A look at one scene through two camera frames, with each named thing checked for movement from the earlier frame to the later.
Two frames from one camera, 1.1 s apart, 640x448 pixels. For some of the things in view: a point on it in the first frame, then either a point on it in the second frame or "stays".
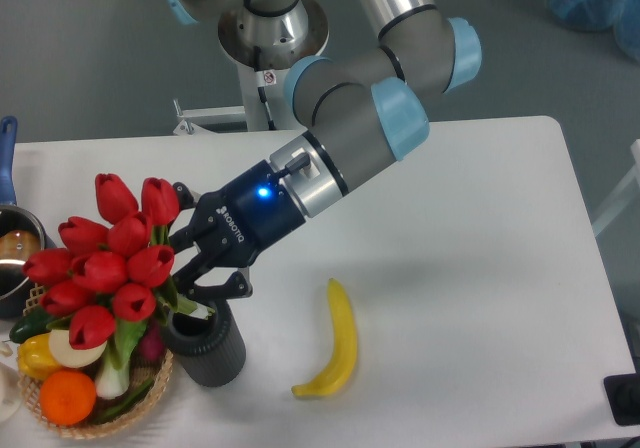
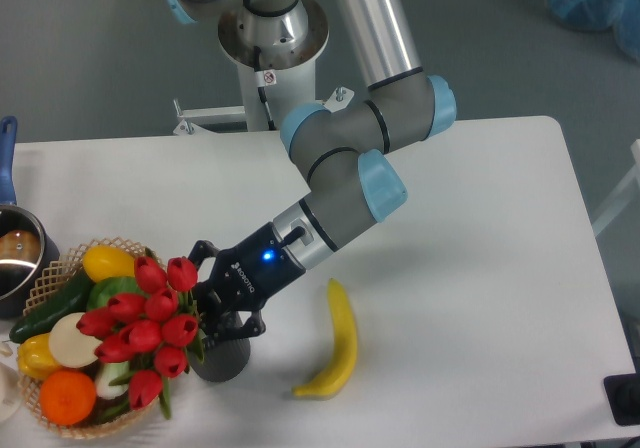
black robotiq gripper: x=232 y=224 to x=244 y=273
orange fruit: x=67 y=397 stays
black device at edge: x=623 y=396 stays
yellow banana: x=341 y=365 stays
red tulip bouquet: x=106 y=271 to x=149 y=336
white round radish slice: x=68 y=356 stays
